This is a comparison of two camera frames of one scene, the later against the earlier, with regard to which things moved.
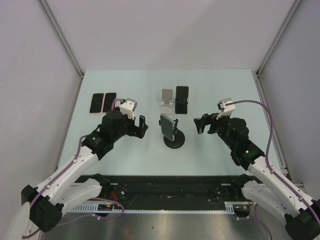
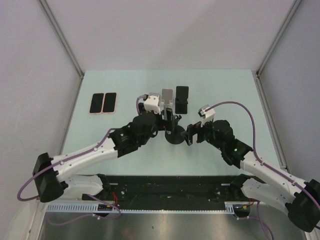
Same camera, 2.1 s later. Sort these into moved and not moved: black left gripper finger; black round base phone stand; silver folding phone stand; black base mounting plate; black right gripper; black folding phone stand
Moved: black round base phone stand; black left gripper finger; black right gripper
Not moved: black folding phone stand; black base mounting plate; silver folding phone stand
